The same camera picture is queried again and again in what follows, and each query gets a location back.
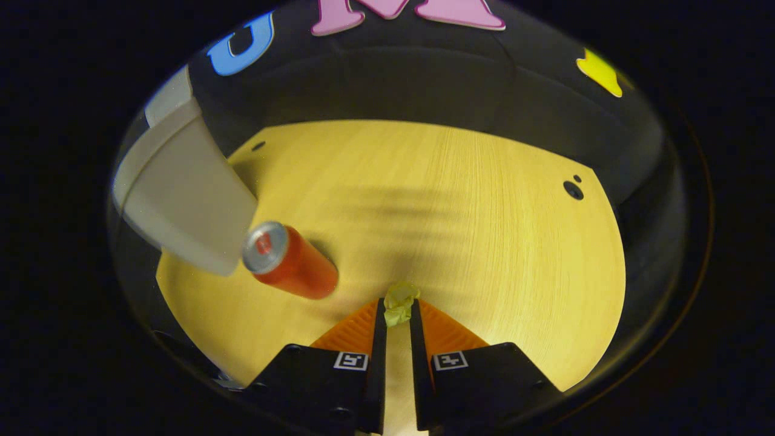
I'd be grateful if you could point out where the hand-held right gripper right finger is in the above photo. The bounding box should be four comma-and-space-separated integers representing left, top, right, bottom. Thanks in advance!
410, 298, 564, 432

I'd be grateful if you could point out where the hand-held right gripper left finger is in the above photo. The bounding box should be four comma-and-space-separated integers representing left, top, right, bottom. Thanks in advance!
242, 298, 388, 435

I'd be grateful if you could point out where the red pop can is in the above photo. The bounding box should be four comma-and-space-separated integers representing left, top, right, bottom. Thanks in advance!
242, 221, 338, 300

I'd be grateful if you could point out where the yellow paper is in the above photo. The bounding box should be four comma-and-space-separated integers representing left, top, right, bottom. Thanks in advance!
383, 282, 420, 328

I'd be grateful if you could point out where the white desktop garbage bin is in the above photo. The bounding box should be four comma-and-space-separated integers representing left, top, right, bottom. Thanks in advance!
111, 65, 259, 277

